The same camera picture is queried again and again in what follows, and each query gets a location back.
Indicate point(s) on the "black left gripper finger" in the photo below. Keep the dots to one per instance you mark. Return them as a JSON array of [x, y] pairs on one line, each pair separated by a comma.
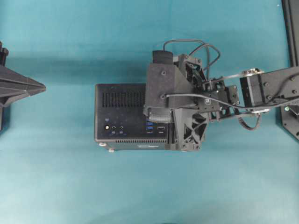
[[14, 86]]

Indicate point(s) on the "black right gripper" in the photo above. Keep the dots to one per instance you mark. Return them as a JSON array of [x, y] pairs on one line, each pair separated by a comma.
[[187, 127]]

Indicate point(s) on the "black mini PC box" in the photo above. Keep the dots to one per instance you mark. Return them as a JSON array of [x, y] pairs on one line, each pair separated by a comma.
[[120, 124]]

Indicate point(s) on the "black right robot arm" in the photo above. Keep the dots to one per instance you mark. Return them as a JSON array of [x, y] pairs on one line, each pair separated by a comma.
[[180, 95]]

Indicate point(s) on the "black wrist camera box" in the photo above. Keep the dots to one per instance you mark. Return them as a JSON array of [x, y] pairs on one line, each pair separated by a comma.
[[163, 77]]

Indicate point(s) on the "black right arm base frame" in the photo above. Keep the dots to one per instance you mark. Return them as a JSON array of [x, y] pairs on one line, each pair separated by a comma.
[[290, 114]]

